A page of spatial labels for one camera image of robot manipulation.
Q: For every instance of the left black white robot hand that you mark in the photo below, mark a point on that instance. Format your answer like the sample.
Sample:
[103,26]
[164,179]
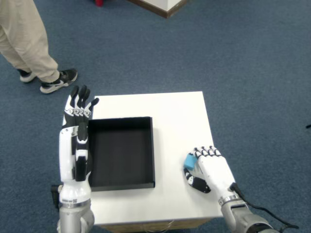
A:
[65,157]

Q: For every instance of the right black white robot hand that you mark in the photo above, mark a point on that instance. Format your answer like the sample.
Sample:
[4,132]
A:
[216,172]

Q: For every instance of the blue cube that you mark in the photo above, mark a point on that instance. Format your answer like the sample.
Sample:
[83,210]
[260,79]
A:
[189,162]

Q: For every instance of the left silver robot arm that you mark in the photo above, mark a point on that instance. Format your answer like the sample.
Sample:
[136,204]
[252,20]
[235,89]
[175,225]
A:
[73,221]

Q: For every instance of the black open box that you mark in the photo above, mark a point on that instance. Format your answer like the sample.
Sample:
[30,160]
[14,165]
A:
[121,155]

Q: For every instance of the white top wooden table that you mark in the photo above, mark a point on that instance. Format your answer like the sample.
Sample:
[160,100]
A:
[175,116]

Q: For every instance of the black white sneaker with swoosh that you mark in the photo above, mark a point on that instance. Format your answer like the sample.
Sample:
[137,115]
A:
[58,83]

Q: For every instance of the beige trousers of person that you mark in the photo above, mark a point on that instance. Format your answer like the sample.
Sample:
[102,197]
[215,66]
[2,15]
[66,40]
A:
[22,36]

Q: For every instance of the red object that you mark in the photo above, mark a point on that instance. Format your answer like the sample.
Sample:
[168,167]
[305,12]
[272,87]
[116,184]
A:
[99,2]

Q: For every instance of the white platform with brown edge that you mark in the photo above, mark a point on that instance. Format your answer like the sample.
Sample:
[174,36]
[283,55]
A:
[167,6]

